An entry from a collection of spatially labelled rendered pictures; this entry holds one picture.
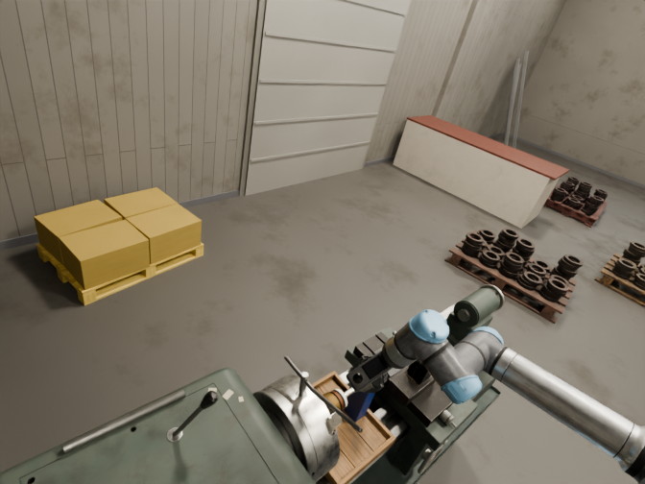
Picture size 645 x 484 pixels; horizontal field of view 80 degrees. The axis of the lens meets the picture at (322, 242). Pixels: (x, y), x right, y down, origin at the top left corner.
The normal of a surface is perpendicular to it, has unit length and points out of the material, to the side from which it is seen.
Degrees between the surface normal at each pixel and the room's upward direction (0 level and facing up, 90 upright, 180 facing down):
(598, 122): 90
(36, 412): 0
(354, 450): 0
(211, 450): 0
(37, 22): 90
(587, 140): 90
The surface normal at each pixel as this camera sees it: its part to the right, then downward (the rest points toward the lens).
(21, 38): 0.71, 0.50
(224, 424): 0.21, -0.82
